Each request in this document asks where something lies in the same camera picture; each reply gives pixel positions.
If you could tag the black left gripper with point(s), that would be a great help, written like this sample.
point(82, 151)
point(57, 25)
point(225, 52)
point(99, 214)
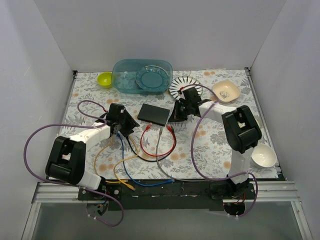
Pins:
point(129, 121)

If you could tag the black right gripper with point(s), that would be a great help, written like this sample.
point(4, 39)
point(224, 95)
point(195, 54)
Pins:
point(178, 113)

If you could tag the black network switch box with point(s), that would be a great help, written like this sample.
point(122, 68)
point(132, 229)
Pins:
point(153, 114)

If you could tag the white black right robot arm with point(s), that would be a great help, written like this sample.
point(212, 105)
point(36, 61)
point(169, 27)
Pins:
point(242, 135)

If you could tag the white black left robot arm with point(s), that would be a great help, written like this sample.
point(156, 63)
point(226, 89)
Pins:
point(67, 158)

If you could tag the white black striped plate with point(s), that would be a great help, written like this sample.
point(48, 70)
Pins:
point(181, 82)

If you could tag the clear glass plate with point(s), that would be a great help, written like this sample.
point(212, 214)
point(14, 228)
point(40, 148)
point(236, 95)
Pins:
point(152, 78)

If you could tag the teal plastic tub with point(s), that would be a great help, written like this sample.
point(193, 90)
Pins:
point(124, 75)

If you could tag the lime green bowl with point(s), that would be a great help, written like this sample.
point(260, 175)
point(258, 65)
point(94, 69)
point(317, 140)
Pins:
point(105, 80)

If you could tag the cream square bowl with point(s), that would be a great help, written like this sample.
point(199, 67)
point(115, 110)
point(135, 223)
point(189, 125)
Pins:
point(226, 91)

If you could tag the white round bowl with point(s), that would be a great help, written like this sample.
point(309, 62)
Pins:
point(263, 156)

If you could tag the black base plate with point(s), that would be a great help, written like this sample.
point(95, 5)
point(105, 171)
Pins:
point(177, 195)

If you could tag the aluminium front rail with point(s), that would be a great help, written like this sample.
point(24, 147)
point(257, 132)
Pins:
point(267, 191)

